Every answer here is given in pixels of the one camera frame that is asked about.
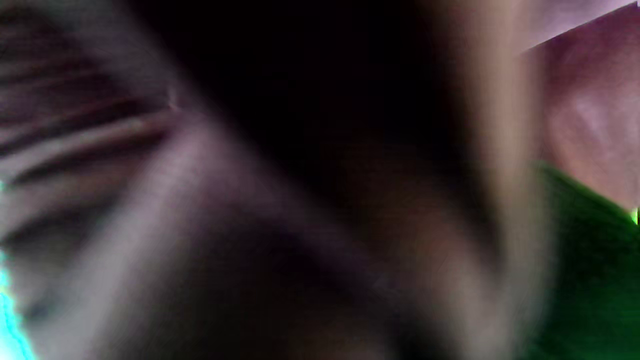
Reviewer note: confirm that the maroon shorts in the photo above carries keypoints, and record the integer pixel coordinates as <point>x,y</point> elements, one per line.
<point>175,200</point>

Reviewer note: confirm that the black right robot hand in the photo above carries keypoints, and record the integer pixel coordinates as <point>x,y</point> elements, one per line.
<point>585,280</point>

